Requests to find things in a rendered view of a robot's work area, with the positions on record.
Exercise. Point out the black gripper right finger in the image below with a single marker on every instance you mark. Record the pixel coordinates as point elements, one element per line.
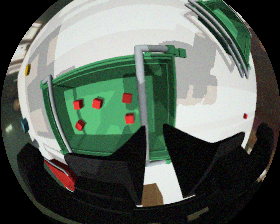
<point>193,158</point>

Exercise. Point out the small red block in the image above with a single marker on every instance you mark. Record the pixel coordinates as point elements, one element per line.
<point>97,102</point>
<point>130,118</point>

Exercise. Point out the teal block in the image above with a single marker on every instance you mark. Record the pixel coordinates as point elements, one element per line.
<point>25,125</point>

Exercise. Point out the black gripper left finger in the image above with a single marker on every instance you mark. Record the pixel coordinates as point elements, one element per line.
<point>125,166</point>

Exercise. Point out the green plastic tray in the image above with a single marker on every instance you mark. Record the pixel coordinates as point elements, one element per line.
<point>105,128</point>

